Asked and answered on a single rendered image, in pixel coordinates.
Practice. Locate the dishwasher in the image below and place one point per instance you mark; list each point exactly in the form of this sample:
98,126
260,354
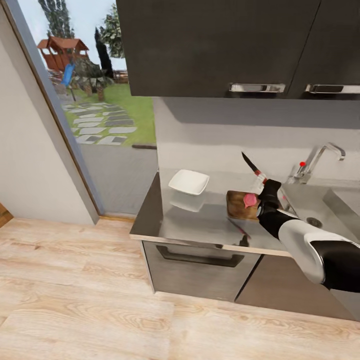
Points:
198,271

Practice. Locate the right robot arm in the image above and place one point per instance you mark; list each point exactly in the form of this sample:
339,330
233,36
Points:
325,258

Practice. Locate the fixed window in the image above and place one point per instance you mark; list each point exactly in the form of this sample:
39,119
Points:
75,52

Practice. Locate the parer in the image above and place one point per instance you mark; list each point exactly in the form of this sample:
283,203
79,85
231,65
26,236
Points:
254,168

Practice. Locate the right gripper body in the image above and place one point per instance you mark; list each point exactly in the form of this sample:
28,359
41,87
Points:
271,187

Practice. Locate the vidalia onion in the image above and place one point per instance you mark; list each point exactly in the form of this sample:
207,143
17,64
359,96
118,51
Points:
249,200

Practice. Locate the cutting board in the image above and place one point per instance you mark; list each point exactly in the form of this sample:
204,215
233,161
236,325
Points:
236,205

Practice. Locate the bowl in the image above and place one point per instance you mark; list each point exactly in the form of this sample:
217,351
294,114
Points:
189,182

